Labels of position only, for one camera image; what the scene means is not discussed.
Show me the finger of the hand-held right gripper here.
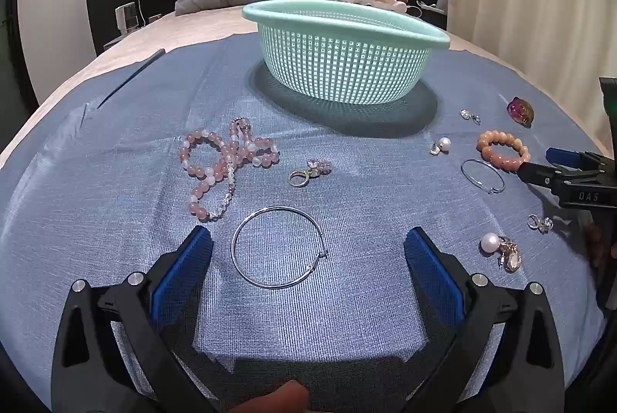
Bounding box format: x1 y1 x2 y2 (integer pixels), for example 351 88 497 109
517 161 609 214
546 147 615 177

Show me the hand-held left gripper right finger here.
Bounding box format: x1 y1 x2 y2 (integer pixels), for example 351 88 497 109
400 226 566 413

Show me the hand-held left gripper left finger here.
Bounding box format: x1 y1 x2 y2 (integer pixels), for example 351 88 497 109
51 225 227 413

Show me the person's left hand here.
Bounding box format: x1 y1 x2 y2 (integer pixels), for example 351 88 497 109
229 381 310 413

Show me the large silver hoop bangle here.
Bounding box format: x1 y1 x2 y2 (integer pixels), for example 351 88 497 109
231 206 330 289

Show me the purple iridescent brooch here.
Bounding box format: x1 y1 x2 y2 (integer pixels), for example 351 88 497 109
507 97 535 126

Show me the small silver hoop bangle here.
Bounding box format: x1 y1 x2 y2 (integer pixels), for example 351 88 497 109
460 158 506 195

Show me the blue woven cloth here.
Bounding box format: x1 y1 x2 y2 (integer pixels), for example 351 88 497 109
0 32 609 413

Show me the teal plastic basket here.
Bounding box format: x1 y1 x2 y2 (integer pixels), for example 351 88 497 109
242 0 451 105

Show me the beige bed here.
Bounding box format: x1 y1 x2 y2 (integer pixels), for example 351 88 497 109
0 2 531 168

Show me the white bedside device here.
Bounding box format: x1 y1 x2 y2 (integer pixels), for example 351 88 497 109
114 2 142 34

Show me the orange bead bracelet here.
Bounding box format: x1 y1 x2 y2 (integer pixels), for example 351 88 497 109
476 130 531 171

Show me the pink bead necklace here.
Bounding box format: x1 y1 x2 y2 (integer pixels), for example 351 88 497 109
178 117 281 222

